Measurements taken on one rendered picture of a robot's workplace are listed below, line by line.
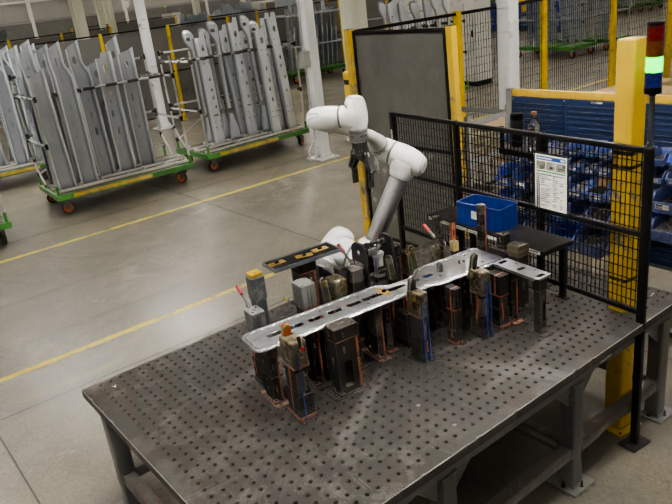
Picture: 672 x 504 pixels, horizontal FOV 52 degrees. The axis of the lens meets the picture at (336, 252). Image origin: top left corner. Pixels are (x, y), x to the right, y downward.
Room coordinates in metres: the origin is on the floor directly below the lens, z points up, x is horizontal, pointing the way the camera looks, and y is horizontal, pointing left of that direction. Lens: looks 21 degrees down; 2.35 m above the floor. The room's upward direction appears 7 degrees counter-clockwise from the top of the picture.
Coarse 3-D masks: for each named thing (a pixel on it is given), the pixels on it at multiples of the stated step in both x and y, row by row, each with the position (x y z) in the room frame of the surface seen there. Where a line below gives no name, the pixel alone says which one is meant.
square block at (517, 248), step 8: (512, 248) 3.16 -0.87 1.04; (520, 248) 3.13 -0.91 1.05; (528, 248) 3.16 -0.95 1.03; (512, 256) 3.16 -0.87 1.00; (520, 256) 3.13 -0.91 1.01; (520, 280) 3.14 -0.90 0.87; (528, 280) 3.16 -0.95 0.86; (520, 288) 3.14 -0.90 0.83; (528, 288) 3.17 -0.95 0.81; (520, 296) 3.14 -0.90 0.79; (528, 296) 3.16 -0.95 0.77; (520, 304) 3.13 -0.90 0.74
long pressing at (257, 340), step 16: (464, 256) 3.23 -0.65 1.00; (480, 256) 3.21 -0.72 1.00; (496, 256) 3.18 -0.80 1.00; (416, 272) 3.10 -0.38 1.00; (432, 272) 3.08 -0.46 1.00; (448, 272) 3.06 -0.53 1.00; (464, 272) 3.03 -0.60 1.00; (368, 288) 2.98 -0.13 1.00; (384, 288) 2.96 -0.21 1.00; (400, 288) 2.94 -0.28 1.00; (336, 304) 2.85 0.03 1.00; (368, 304) 2.81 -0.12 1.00; (384, 304) 2.81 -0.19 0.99; (288, 320) 2.75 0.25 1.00; (304, 320) 2.73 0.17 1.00; (320, 320) 2.71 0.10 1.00; (256, 336) 2.63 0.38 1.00; (304, 336) 2.60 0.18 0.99; (256, 352) 2.51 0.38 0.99
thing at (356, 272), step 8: (352, 264) 3.13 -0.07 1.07; (352, 272) 3.03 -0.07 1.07; (360, 272) 3.05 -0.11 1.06; (352, 280) 3.03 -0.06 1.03; (360, 280) 3.05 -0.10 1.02; (352, 288) 3.03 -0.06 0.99; (360, 288) 3.04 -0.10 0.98; (352, 304) 3.06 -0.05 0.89; (360, 320) 3.04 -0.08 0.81; (360, 328) 3.04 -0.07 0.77; (360, 336) 3.03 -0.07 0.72
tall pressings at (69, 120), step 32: (32, 64) 9.09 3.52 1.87; (64, 64) 9.05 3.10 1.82; (96, 64) 9.49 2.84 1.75; (128, 64) 9.78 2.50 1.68; (32, 96) 8.78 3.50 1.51; (64, 96) 9.03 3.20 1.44; (96, 96) 9.41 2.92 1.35; (128, 96) 9.72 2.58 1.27; (64, 128) 9.12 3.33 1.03; (96, 128) 9.60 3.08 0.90; (128, 128) 9.80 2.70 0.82; (64, 160) 8.88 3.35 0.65; (96, 160) 9.26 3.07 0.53; (128, 160) 9.54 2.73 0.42
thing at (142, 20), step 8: (136, 0) 14.42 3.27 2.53; (136, 8) 14.47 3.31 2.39; (144, 8) 14.50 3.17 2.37; (136, 16) 14.53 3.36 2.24; (144, 16) 14.48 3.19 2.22; (144, 24) 14.46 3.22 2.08; (144, 32) 14.44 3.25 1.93; (144, 40) 14.42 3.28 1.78; (144, 48) 14.47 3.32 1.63; (152, 48) 14.49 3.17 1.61; (152, 56) 14.47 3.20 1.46; (152, 64) 14.45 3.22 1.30; (152, 72) 14.43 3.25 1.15; (152, 80) 14.42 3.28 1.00; (152, 88) 14.48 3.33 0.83; (160, 88) 14.49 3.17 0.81; (160, 96) 14.47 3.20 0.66; (160, 104) 14.45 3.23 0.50; (160, 112) 14.43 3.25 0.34; (160, 120) 14.43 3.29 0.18; (168, 128) 14.39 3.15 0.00
